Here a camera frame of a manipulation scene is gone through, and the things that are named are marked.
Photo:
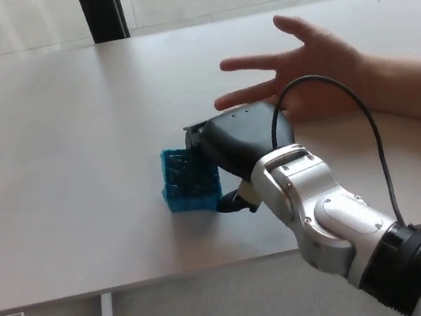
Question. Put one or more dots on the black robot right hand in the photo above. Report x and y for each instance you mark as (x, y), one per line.
(246, 132)

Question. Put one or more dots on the person's bare hand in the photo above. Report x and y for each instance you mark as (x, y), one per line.
(324, 64)

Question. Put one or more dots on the blue cube-shaped basket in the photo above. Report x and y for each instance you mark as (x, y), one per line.
(184, 194)

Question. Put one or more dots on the person's bare forearm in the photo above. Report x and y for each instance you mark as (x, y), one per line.
(416, 89)

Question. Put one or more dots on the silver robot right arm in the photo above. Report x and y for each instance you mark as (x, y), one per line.
(322, 204)

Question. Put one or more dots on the black vertical post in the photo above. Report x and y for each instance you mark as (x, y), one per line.
(101, 11)

